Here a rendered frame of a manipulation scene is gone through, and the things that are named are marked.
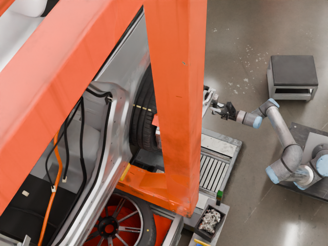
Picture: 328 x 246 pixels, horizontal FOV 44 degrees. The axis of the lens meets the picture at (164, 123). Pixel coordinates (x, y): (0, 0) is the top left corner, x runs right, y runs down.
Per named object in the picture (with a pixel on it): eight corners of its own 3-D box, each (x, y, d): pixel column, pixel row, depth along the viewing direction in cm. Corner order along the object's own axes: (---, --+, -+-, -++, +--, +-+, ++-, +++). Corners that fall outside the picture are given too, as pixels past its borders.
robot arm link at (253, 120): (259, 128, 292) (257, 131, 283) (243, 122, 296) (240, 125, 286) (263, 115, 290) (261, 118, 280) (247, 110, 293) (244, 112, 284)
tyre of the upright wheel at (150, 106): (147, 130, 338) (166, 53, 317) (173, 139, 332) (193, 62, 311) (111, 153, 278) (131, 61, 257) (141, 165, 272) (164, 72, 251)
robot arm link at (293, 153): (301, 154, 238) (269, 93, 292) (284, 166, 243) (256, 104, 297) (312, 164, 243) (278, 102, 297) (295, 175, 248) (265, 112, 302)
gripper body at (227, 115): (219, 118, 296) (235, 123, 293) (220, 112, 289) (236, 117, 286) (223, 110, 300) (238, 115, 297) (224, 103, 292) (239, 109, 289)
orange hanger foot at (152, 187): (116, 165, 307) (108, 144, 278) (178, 191, 293) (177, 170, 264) (105, 184, 299) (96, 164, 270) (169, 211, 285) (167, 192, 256)
